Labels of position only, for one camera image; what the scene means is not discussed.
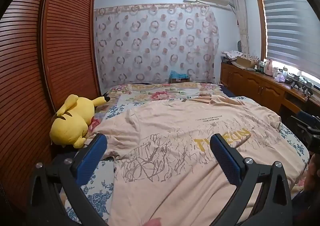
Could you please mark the long wooden cabinet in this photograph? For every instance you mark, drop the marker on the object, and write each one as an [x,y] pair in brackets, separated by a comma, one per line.
[250,83]

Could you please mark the small grey fan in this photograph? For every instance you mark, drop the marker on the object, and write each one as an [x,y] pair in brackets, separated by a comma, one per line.
[239,46]

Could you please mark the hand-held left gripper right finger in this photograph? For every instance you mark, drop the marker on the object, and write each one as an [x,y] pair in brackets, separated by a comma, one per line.
[225,158]

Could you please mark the grey striped window blind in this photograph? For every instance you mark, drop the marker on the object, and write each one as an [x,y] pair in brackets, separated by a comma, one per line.
[287,21]

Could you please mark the clear glass jar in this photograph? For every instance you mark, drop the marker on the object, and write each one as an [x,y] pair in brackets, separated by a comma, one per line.
[275,71]

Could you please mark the pale purple item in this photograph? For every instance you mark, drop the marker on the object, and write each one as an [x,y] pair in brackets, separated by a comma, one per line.
[280,78]

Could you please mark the pink floral blanket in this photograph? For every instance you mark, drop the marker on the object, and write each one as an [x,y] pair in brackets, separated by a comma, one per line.
[155,94]

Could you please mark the small cardboard box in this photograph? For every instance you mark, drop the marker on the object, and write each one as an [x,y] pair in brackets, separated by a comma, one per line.
[178,80]

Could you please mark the beige printed T-shirt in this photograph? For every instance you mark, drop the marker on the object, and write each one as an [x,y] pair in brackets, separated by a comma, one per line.
[175,121]

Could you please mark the yellow plush toy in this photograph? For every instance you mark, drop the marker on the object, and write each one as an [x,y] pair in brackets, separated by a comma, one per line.
[67,126]

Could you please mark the folded patterned cloth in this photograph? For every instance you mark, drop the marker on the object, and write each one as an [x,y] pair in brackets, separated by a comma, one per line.
[232,54]

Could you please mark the beige side curtain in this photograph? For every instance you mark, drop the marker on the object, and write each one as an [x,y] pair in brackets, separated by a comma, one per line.
[241,16]

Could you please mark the blue floral blanket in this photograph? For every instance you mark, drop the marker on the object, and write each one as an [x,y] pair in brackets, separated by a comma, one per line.
[100,191]

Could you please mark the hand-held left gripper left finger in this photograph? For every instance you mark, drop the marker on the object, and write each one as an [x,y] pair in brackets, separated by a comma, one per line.
[91,158]

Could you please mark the open cardboard box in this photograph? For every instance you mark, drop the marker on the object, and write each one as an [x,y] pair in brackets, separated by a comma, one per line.
[246,61]

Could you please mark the dark blue bed sheet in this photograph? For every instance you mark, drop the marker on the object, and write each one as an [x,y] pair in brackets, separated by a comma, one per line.
[232,93]

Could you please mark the brown louvered wardrobe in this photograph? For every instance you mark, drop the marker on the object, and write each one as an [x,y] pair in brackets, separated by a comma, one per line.
[62,41]

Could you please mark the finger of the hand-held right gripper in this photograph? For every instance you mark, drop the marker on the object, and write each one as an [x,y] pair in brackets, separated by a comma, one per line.
[303,116]

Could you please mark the black tripod stand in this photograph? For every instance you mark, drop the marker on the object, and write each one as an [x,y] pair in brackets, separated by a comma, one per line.
[296,81]
[307,88]

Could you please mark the wooden window frame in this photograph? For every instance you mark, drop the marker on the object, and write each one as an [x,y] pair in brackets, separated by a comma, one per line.
[260,16]

